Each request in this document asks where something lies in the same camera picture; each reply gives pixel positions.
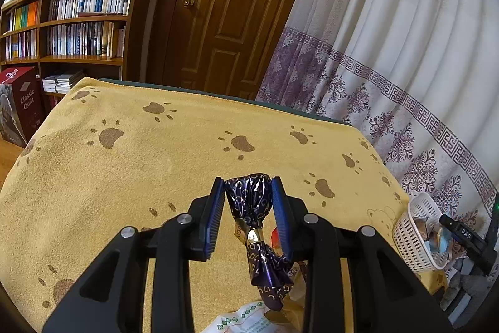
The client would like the white and purple patterned curtain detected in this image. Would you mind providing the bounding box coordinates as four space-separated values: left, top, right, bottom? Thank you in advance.
255 0 499 224

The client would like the wooden bookshelf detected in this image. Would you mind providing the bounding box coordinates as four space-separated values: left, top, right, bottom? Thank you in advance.
0 0 157 111

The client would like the yellow paw-print blanket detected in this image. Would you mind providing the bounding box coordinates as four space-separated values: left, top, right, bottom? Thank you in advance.
0 77 449 333

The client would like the brown wooden door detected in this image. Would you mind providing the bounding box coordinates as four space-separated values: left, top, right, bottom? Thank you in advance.
158 0 324 100

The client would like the white printed packet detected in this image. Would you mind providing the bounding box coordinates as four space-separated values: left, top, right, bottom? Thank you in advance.
201 300 297 333

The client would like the purple foil-wrapped candy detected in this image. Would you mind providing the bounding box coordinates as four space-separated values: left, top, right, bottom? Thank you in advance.
224 172 295 312

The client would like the grey cloth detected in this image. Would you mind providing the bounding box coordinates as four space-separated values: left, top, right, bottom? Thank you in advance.
440 259 496 314

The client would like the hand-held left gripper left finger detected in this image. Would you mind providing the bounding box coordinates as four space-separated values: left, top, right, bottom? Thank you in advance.
41 177 227 333

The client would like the dark red box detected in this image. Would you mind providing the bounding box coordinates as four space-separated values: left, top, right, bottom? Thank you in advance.
0 67 45 146

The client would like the white plastic basket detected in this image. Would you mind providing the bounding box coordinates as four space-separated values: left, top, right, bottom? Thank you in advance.
392 193 455 273

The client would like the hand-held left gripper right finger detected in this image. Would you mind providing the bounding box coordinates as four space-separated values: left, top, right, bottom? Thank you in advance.
271 177 455 333

